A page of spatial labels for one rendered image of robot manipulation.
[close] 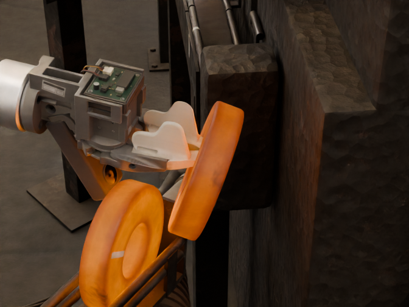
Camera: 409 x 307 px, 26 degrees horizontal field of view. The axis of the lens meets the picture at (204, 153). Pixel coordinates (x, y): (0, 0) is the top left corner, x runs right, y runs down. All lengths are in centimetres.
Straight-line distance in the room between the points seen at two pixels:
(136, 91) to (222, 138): 11
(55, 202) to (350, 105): 133
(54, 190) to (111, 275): 127
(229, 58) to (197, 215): 32
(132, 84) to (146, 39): 190
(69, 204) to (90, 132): 123
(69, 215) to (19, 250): 15
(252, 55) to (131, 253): 32
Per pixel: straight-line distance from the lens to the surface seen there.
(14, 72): 98
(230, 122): 93
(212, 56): 118
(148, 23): 293
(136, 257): 105
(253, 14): 136
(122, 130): 94
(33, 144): 241
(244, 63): 116
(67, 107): 97
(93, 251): 96
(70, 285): 101
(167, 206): 107
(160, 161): 94
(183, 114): 96
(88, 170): 101
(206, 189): 90
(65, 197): 220
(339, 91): 98
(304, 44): 107
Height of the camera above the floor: 140
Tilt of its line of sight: 37 degrees down
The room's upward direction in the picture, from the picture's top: straight up
